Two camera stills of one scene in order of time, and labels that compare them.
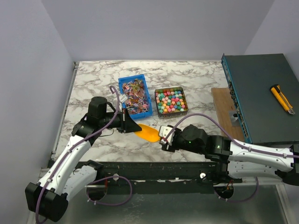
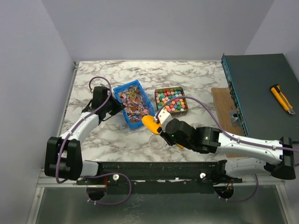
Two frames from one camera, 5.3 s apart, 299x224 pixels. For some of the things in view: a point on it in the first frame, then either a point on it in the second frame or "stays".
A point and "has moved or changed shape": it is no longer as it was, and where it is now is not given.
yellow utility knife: (275, 89) stays
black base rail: (157, 177) stays
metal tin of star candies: (171, 101) stays
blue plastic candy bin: (138, 104) has moved or changed shape
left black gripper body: (118, 122) to (112, 105)
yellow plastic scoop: (148, 134) to (152, 126)
